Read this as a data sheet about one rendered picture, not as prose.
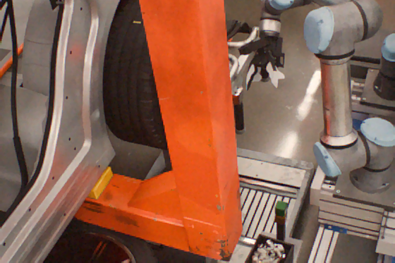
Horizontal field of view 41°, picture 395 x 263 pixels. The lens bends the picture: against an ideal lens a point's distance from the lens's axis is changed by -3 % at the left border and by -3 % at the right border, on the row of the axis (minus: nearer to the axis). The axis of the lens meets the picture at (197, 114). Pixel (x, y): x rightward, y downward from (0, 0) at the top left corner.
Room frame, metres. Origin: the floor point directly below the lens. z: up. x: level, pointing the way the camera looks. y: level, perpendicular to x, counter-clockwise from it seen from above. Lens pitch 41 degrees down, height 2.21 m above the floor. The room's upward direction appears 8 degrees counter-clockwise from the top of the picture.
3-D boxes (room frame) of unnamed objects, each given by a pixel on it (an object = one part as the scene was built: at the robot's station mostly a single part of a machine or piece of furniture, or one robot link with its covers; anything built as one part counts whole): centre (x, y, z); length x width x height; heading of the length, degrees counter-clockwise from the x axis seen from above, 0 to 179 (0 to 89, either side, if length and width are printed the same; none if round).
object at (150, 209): (1.37, 0.30, 0.69); 0.52 x 0.17 x 0.35; 63
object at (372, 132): (1.16, -0.55, 0.98); 0.13 x 0.12 x 0.14; 102
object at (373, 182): (1.16, -0.55, 0.87); 0.15 x 0.15 x 0.10
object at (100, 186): (1.45, 0.45, 0.71); 0.14 x 0.14 x 0.05; 63
